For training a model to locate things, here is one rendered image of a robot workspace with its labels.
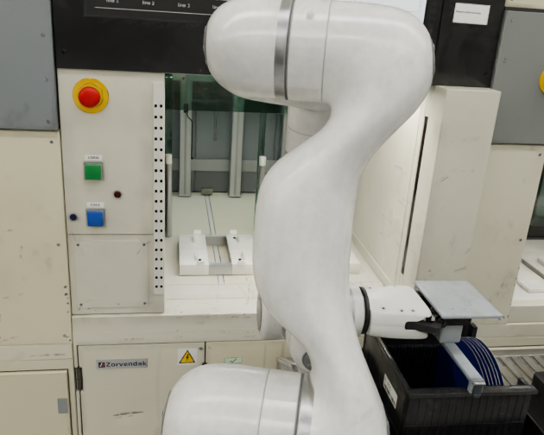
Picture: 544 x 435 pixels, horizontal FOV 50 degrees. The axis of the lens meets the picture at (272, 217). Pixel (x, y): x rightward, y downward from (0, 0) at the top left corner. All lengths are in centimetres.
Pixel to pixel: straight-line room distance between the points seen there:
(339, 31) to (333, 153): 11
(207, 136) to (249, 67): 156
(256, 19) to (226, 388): 36
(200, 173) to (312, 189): 163
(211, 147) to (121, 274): 93
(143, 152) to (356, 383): 77
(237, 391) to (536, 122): 101
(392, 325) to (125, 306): 65
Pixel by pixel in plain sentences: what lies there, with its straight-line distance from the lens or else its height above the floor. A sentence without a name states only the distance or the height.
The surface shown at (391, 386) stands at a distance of 98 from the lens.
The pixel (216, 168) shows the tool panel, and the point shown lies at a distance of 214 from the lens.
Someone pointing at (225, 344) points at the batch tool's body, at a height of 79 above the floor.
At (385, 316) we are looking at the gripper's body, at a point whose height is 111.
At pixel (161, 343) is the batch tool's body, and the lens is 139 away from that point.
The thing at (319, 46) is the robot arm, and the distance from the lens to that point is 56.
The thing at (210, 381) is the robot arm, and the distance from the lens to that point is 61.
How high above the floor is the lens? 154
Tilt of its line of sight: 20 degrees down
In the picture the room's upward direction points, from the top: 4 degrees clockwise
